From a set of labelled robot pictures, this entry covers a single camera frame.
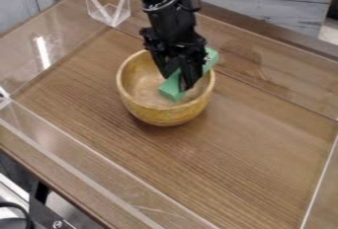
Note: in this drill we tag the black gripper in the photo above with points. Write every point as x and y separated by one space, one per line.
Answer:
183 52

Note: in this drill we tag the green rectangular block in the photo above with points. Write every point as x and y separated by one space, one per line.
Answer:
170 89

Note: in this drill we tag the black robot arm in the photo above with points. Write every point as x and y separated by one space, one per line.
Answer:
171 17

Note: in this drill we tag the brown wooden bowl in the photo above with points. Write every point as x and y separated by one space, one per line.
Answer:
139 80

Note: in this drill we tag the clear acrylic tray wall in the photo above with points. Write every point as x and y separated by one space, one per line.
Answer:
106 190

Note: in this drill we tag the black table leg bracket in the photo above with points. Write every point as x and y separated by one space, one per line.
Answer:
43 216

